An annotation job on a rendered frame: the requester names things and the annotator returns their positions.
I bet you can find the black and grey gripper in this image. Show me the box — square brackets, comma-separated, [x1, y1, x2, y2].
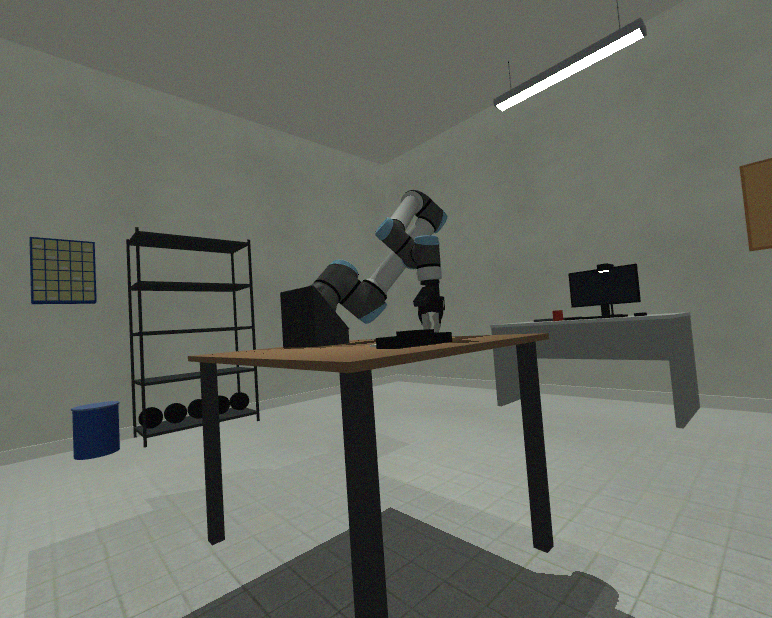
[418, 279, 445, 333]

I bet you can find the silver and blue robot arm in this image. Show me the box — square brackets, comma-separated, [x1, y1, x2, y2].
[309, 190, 447, 324]

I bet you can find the black rack of labelled bins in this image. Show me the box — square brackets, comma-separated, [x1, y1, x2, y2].
[376, 329, 452, 349]

